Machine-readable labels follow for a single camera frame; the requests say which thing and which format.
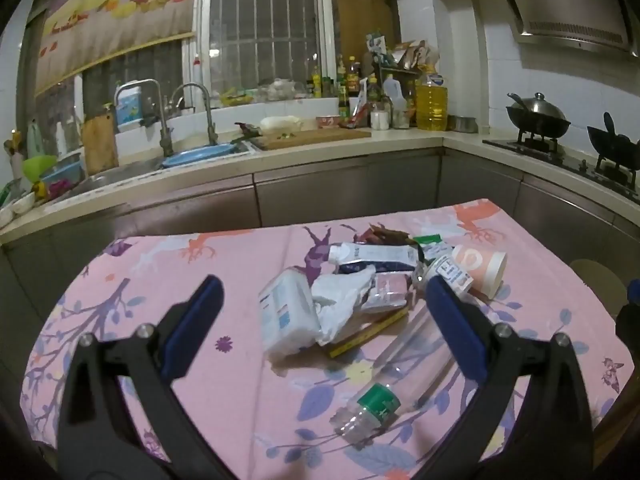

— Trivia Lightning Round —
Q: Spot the pink packet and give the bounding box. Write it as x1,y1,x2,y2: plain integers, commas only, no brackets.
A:
362,271,410,312

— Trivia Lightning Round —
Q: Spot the metal range hood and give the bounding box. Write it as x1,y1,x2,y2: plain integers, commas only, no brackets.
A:
486,0,640,57

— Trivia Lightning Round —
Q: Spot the fruit printed curtain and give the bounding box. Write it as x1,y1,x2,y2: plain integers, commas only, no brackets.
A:
34,0,199,97

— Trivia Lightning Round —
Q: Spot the black wok with lid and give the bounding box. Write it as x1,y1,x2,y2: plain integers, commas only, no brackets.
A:
505,92,572,139

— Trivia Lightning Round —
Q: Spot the white bag on counter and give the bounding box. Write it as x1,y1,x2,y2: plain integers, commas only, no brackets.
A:
259,115,305,134

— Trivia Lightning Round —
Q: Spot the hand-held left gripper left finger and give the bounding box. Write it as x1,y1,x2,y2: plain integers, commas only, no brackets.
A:
56,274,236,480

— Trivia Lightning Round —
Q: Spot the flat wooden cutting board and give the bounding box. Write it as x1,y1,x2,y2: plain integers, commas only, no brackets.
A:
251,128,374,151

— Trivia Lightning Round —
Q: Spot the red-brown snack wrapper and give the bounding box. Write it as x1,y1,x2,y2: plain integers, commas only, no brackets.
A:
356,222,412,247

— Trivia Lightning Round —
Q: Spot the pink printed tablecloth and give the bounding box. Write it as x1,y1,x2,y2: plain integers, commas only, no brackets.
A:
20,199,628,480

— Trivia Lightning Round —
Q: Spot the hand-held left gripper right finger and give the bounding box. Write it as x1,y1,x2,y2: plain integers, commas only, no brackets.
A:
424,275,597,480

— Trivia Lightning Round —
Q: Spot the blue plate in sink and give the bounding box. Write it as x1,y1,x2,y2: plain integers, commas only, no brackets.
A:
160,143,239,170

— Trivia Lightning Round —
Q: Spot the rack of seasoning packets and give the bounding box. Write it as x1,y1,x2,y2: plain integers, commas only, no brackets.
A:
379,39,442,77

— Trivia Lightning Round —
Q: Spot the green plastic scoop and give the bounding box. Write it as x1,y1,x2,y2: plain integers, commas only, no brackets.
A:
22,154,59,182

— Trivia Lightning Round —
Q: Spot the large yellow oil bottle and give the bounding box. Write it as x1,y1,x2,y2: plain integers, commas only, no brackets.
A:
414,64,449,132

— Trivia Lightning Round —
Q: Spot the black frying pan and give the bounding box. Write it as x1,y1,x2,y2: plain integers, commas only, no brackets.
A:
587,112,640,172

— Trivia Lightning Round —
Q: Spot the metal kitchen sink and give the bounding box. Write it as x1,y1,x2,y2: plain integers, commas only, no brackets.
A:
54,159,167,202

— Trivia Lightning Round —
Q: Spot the white plastic jug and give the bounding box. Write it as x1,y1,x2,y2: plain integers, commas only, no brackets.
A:
382,73,407,112

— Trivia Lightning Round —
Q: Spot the green and white wrapper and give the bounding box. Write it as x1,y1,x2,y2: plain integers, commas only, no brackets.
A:
412,234,447,257

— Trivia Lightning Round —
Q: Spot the tall wooden board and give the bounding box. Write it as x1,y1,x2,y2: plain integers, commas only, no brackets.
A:
334,0,397,63

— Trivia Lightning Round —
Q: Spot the upright wooden cutting board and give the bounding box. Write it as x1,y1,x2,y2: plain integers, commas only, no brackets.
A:
81,114,120,175

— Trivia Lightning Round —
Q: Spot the orange and white paper cup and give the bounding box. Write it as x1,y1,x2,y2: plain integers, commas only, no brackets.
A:
451,243,509,298

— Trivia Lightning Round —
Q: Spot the white and blue tube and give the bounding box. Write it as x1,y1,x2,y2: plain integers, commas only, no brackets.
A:
328,242,420,276

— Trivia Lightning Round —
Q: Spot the white tissue pack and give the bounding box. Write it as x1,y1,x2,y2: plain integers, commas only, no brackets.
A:
258,267,322,357

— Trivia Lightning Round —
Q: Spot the small white labelled bottle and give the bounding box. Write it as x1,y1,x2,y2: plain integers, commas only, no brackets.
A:
412,254,474,297

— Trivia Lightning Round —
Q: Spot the dark sauce bottle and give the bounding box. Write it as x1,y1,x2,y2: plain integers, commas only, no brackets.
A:
347,56,362,97

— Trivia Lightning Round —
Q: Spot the barred window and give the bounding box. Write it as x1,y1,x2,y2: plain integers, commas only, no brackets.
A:
200,0,334,107

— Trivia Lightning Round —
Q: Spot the crumpled white plastic bag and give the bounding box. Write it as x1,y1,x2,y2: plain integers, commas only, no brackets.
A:
311,265,377,347

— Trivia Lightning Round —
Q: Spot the clear bottle with green label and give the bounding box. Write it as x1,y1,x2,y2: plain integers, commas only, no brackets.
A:
331,299,482,450

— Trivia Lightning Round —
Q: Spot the small metal pot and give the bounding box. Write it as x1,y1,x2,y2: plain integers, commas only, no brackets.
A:
447,114,481,135

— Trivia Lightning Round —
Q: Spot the white and blue tub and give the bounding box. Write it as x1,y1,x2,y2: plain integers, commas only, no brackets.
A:
114,80,147,134

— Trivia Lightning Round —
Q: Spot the metal sink faucet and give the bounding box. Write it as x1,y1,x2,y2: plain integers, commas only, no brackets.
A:
170,82,221,147
142,78,177,159

